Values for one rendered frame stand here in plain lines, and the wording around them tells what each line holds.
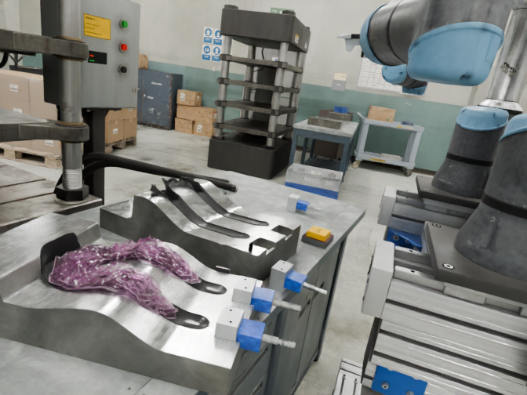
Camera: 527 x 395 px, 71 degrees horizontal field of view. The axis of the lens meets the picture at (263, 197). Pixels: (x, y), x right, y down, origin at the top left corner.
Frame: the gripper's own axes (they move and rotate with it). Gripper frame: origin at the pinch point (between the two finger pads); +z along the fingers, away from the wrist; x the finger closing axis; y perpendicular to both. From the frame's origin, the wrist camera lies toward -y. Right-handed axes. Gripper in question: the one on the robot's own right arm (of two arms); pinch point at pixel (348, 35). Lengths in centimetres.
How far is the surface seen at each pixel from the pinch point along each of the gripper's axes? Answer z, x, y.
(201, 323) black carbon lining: -45, -99, 48
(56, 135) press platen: 37, -95, 32
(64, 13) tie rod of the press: 38, -87, -2
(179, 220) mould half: -14, -84, 45
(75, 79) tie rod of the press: 37, -87, 16
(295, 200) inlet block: -5, -29, 58
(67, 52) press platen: 35, -89, 8
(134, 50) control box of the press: 60, -56, 8
